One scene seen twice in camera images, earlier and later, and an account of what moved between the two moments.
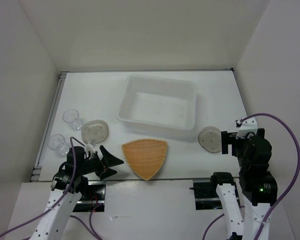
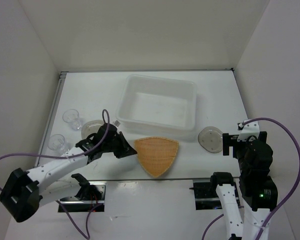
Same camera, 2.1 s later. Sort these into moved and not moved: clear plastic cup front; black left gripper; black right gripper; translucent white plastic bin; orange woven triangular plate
Moved: orange woven triangular plate; black left gripper
Not moved: clear plastic cup front; black right gripper; translucent white plastic bin
